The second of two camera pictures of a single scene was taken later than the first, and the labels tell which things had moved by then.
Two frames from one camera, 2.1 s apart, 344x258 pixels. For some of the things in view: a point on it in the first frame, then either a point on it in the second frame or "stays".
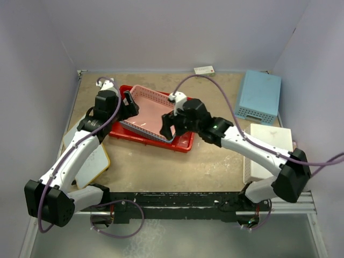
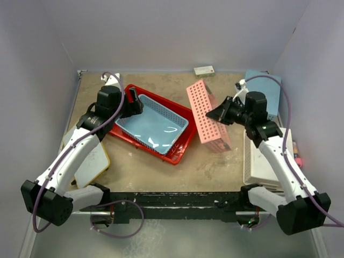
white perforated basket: x=278 y=136 stays
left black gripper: x=129 y=110 stays
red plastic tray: x=183 y=143 to x=182 y=110
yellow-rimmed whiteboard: x=94 y=163 stays
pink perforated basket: x=152 y=106 to x=213 y=135
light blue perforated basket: x=259 y=97 stays
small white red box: x=206 y=71 stays
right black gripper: x=170 y=119 to x=221 y=112
